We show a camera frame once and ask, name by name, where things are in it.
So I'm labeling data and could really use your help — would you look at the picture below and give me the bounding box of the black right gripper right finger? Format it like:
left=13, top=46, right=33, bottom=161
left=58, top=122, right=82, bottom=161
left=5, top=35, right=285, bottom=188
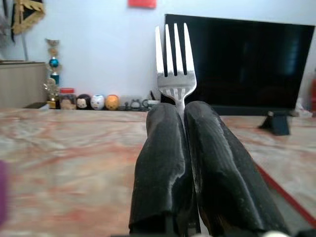
left=184, top=100, right=290, bottom=236

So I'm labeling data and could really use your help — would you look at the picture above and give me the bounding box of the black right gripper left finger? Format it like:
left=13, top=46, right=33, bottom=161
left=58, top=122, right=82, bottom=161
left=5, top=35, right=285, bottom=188
left=128, top=103, right=194, bottom=235

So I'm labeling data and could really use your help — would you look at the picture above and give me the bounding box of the silver metal fork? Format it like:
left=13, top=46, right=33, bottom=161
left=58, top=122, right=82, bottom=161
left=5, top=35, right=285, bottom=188
left=155, top=23, right=198, bottom=119

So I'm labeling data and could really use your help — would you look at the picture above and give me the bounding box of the black television stand foot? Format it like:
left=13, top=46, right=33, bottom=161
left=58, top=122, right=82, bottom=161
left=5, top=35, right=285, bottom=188
left=258, top=111, right=291, bottom=136

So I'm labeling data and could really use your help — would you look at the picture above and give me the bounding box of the orange round figurine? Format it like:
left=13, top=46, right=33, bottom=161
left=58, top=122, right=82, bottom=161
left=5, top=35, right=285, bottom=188
left=105, top=94, right=120, bottom=111

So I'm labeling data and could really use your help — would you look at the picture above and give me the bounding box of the white round figurine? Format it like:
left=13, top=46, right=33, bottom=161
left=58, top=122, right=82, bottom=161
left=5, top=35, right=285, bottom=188
left=90, top=94, right=106, bottom=111

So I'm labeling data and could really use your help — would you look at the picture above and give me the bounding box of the dark haired round figurine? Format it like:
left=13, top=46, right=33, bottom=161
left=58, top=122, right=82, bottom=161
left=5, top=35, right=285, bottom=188
left=76, top=93, right=92, bottom=110

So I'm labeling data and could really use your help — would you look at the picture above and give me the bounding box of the black flat screen television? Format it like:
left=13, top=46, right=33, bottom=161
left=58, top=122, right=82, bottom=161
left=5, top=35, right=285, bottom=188
left=164, top=13, right=316, bottom=111

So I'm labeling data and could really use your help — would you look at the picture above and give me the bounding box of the brown haired figurine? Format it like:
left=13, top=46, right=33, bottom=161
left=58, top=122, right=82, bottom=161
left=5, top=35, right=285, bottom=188
left=60, top=95, right=77, bottom=110

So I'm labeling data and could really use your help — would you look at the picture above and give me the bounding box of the jar with red lid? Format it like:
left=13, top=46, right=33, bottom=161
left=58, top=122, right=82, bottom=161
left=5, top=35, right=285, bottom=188
left=58, top=87, right=77, bottom=110

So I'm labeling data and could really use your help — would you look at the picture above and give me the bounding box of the red object beside television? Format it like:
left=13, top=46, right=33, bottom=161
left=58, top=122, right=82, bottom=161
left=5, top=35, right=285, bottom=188
left=309, top=76, right=316, bottom=112

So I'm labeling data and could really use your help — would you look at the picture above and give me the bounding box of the gold trophy with blue ball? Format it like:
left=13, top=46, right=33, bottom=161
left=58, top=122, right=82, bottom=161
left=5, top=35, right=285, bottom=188
left=43, top=38, right=61, bottom=110

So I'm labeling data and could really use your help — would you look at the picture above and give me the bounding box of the beige wooden cabinet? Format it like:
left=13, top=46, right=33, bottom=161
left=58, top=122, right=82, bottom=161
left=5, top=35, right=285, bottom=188
left=0, top=61, right=48, bottom=109

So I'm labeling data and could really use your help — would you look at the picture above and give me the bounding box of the purple object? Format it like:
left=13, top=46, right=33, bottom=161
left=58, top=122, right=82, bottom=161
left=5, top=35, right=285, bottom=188
left=0, top=159, right=9, bottom=223

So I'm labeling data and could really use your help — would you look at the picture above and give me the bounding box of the gold fringed black pennant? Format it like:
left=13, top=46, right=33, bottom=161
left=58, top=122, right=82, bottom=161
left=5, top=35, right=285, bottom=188
left=11, top=0, right=46, bottom=35

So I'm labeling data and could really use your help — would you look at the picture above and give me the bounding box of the red paper on wall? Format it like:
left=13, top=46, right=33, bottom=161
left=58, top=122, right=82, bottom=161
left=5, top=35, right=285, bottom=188
left=127, top=0, right=158, bottom=9

